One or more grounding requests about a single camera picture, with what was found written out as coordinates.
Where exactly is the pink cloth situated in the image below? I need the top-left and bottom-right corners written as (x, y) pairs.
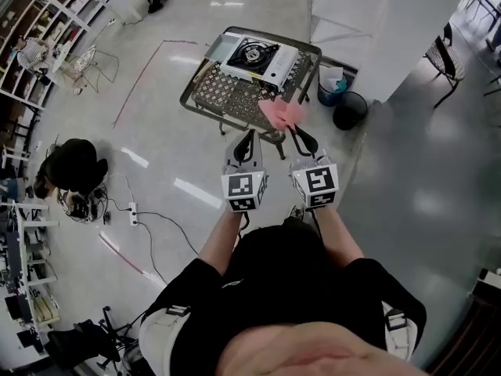
top-left (258, 96), bottom-right (308, 132)

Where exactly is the wicker seat metal chair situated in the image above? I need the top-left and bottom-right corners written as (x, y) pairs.
top-left (424, 21), bottom-right (467, 110)

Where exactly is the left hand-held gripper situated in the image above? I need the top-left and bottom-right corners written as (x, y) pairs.
top-left (221, 129), bottom-right (269, 214)

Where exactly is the person's left forearm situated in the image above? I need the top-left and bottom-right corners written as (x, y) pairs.
top-left (198, 208), bottom-right (247, 277)

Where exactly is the pale blue box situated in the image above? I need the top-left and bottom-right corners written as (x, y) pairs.
top-left (204, 31), bottom-right (240, 63)

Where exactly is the brown lattice metal table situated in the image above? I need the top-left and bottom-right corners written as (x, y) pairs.
top-left (178, 25), bottom-right (323, 161)

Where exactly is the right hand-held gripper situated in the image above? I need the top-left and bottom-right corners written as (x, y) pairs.
top-left (287, 125), bottom-right (340, 210)

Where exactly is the white wire chair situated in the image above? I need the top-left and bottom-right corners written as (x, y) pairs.
top-left (64, 44), bottom-right (121, 96)

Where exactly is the person's black shirt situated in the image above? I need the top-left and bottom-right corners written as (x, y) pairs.
top-left (150, 224), bottom-right (427, 376)

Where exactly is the person's right forearm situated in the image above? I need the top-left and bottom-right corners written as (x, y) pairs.
top-left (312, 206), bottom-right (366, 269)

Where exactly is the black office chair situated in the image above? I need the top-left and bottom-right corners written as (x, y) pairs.
top-left (45, 305), bottom-right (142, 372)

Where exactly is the black waste bin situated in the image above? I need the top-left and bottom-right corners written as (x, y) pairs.
top-left (332, 91), bottom-right (369, 132)

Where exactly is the person's grey backpack strap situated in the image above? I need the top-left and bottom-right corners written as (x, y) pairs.
top-left (139, 303), bottom-right (193, 376)
top-left (381, 299), bottom-right (416, 363)

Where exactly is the black power cable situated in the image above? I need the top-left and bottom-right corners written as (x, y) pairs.
top-left (137, 220), bottom-right (170, 287)
top-left (136, 211), bottom-right (201, 258)

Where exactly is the tangle of black cables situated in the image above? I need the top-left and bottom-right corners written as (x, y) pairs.
top-left (58, 184), bottom-right (115, 226)

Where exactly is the blue waste bin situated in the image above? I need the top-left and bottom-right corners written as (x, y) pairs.
top-left (316, 67), bottom-right (350, 107)

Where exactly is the white shelf unit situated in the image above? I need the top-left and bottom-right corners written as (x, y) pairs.
top-left (0, 0), bottom-right (107, 111)

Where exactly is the wooden spatula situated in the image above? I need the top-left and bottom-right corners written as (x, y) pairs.
top-left (193, 60), bottom-right (215, 89)

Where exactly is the person's chin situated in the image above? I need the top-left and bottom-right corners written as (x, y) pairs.
top-left (213, 321), bottom-right (430, 376)

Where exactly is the white portable gas stove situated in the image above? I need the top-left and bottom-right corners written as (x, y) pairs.
top-left (219, 33), bottom-right (301, 93)

